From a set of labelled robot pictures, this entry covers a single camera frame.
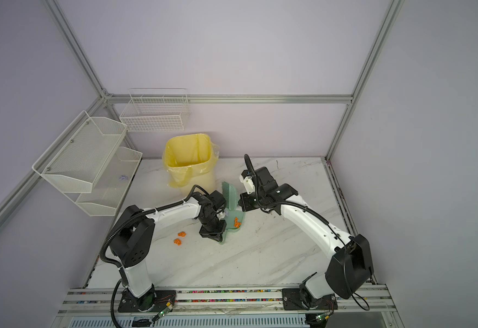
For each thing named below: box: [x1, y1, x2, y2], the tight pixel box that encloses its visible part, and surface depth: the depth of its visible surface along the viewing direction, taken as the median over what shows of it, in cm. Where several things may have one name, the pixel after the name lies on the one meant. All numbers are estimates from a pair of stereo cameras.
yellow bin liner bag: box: [161, 133, 220, 188], surface depth 95 cm
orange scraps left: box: [173, 230, 188, 246], surface depth 90 cm
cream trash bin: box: [161, 133, 220, 195], surface depth 94 cm
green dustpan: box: [218, 198, 245, 245], surface depth 95 cm
